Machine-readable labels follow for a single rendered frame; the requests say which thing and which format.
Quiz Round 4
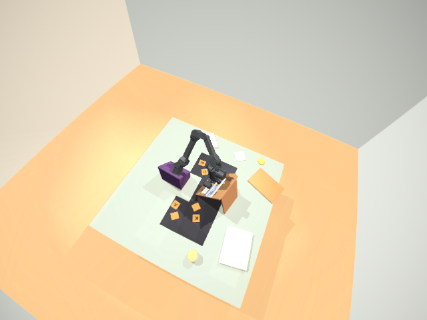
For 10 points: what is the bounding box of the white flat card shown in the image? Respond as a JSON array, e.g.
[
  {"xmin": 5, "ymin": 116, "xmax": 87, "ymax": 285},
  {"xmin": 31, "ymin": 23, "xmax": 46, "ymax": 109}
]
[{"xmin": 234, "ymin": 151, "xmax": 246, "ymax": 161}]

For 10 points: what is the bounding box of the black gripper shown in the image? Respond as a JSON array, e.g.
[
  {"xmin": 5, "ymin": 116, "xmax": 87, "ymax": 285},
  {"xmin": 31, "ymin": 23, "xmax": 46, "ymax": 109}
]
[{"xmin": 203, "ymin": 173, "xmax": 216, "ymax": 189}]

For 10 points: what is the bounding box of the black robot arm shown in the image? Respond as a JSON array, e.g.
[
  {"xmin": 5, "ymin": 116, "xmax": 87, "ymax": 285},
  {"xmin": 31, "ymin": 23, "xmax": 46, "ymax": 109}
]
[{"xmin": 172, "ymin": 129, "xmax": 227, "ymax": 184}]

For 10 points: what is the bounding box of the white cylindrical jar with orange lid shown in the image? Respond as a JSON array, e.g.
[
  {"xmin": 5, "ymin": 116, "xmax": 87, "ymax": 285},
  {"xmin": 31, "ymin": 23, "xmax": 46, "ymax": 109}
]
[{"xmin": 187, "ymin": 250, "xmax": 198, "ymax": 261}]

